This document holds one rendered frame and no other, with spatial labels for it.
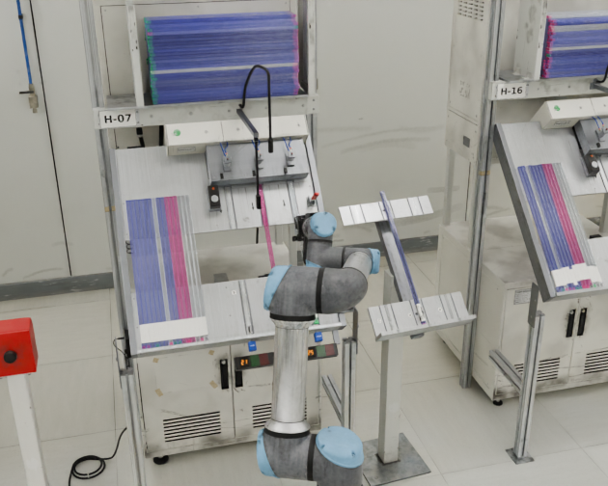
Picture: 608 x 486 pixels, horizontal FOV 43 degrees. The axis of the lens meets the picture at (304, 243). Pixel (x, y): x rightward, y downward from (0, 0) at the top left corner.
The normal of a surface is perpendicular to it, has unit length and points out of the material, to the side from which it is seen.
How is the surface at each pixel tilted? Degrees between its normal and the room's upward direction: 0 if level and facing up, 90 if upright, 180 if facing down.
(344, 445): 7
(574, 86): 90
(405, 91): 90
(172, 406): 90
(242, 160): 48
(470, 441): 0
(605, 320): 90
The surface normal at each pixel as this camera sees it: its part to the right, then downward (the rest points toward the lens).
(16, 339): 0.25, 0.39
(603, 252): 0.16, -0.38
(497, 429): -0.01, -0.91
